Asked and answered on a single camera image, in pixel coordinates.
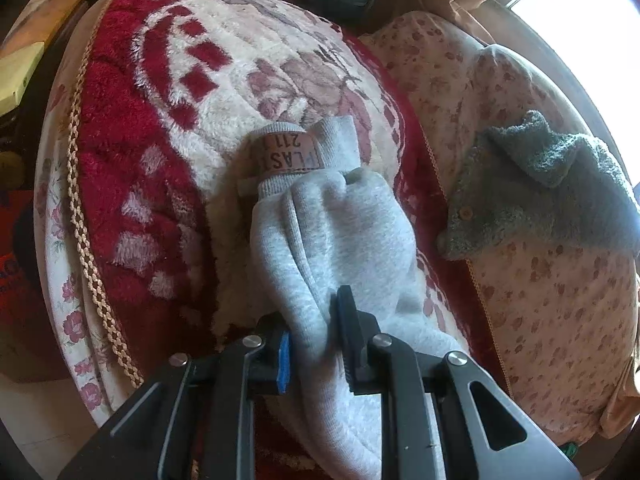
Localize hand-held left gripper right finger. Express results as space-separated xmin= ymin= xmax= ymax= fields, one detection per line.
xmin=330 ymin=285 xmax=583 ymax=480

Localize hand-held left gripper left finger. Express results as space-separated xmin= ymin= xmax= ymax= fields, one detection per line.
xmin=57 ymin=312 xmax=293 ymax=480

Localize grey sweat pants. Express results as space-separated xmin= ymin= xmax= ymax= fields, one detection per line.
xmin=239 ymin=116 xmax=471 ymax=480

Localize floral beige sofa backrest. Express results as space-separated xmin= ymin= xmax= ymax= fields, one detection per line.
xmin=359 ymin=10 xmax=640 ymax=443

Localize grey fuzzy cardigan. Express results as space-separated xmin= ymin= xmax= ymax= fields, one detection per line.
xmin=436 ymin=109 xmax=640 ymax=262

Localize white rose-print bed sheet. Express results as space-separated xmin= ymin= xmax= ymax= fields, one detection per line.
xmin=31 ymin=157 xmax=133 ymax=413

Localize red and white floral blanket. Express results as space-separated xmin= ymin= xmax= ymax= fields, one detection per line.
xmin=35 ymin=0 xmax=506 ymax=480

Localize window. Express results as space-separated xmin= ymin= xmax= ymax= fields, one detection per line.
xmin=507 ymin=0 xmax=640 ymax=128

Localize yellow-green box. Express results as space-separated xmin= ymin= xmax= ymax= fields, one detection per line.
xmin=0 ymin=40 xmax=47 ymax=117

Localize tan cardboard board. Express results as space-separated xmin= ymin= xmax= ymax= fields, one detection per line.
xmin=12 ymin=0 xmax=95 ymax=47

